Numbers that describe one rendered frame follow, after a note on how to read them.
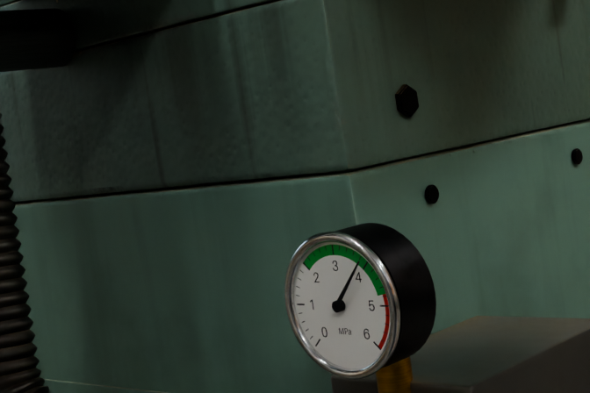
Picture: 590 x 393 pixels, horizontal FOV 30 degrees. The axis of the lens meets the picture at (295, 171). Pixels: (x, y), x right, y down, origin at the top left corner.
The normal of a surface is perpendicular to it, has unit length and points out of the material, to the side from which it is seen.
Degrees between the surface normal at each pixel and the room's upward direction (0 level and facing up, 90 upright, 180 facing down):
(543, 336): 0
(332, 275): 90
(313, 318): 90
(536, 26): 90
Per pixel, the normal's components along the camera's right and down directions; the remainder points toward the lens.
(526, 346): -0.15, -0.99
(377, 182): 0.71, -0.07
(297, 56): -0.69, 0.15
